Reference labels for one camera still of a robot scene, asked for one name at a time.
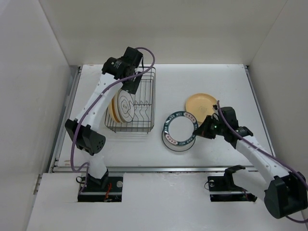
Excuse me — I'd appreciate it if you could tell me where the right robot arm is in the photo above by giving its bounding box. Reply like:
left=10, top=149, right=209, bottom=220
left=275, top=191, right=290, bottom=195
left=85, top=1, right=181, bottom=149
left=193, top=104, right=308, bottom=219

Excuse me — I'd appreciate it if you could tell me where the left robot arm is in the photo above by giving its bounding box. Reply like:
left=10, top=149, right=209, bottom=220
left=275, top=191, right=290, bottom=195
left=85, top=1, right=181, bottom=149
left=64, top=47, right=147, bottom=191

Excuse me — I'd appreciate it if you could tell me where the aluminium table rail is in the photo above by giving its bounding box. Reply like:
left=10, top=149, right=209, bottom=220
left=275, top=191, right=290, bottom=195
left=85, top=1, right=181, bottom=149
left=48, top=64, right=268, bottom=174

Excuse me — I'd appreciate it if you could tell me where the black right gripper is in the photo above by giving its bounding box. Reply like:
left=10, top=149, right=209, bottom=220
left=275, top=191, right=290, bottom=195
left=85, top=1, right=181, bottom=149
left=192, top=115, right=226, bottom=139

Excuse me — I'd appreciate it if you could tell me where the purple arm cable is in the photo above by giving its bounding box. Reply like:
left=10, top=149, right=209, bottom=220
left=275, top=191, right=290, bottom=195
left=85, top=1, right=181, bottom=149
left=216, top=100, right=308, bottom=224
left=70, top=47, right=156, bottom=193

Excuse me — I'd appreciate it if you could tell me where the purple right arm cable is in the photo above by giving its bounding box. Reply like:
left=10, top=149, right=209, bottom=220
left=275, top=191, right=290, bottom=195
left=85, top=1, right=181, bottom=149
left=216, top=100, right=308, bottom=224

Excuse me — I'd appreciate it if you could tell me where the tan plastic plate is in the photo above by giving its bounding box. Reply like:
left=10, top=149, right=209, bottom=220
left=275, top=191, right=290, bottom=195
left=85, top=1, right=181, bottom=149
left=185, top=93, right=217, bottom=125

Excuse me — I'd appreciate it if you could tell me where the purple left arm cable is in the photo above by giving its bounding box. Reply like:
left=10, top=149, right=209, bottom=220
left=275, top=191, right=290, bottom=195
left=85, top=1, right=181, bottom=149
left=70, top=47, right=156, bottom=193

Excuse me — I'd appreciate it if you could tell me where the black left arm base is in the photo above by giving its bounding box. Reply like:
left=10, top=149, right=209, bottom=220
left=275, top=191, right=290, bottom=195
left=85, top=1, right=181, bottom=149
left=76, top=176, right=123, bottom=203

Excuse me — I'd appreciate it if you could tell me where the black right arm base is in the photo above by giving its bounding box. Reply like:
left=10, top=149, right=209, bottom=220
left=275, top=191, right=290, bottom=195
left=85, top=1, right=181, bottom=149
left=207, top=176, right=257, bottom=202

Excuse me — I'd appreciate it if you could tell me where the cream white plate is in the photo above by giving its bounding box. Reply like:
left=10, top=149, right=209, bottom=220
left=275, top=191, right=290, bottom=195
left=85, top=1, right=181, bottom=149
left=113, top=92, right=121, bottom=123

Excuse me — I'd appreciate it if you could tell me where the white bowl green band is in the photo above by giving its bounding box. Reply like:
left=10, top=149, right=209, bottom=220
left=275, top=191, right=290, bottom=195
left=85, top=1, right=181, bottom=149
left=162, top=111, right=198, bottom=146

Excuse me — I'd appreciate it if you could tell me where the grey wire dish rack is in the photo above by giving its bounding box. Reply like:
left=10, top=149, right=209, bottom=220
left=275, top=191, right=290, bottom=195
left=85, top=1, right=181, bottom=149
left=104, top=67, right=156, bottom=133

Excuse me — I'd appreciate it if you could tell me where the yellow plate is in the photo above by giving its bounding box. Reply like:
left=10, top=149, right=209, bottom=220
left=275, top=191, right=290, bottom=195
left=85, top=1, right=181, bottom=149
left=108, top=100, right=116, bottom=122

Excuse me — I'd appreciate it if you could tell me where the white plate green rim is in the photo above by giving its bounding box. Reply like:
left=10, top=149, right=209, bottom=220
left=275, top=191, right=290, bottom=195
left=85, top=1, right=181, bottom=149
left=117, top=90, right=135, bottom=123
left=162, top=135, right=195, bottom=152

